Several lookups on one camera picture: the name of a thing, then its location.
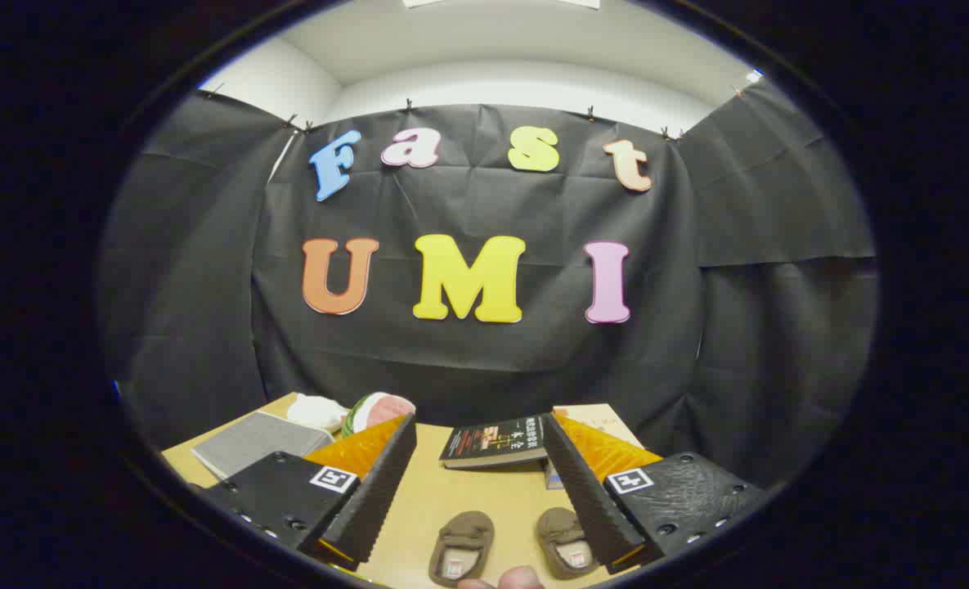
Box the grey fabric storage box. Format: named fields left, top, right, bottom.
left=192, top=411, right=336, bottom=481

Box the watermelon slice plush toy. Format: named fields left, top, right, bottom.
left=341, top=392, right=417, bottom=438

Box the black cover book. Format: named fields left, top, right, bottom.
left=439, top=415, right=549, bottom=471

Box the white plush toy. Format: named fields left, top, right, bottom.
left=286, top=393, right=350, bottom=433

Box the brown fuzzy shoe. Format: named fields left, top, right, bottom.
left=428, top=510, right=496, bottom=588
left=536, top=506, right=599, bottom=581

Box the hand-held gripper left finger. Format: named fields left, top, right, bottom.
left=194, top=411, right=418, bottom=573

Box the beige cover book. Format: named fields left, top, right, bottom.
left=551, top=402, right=644, bottom=451

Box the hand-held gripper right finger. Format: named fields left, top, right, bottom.
left=540, top=411, right=773, bottom=576

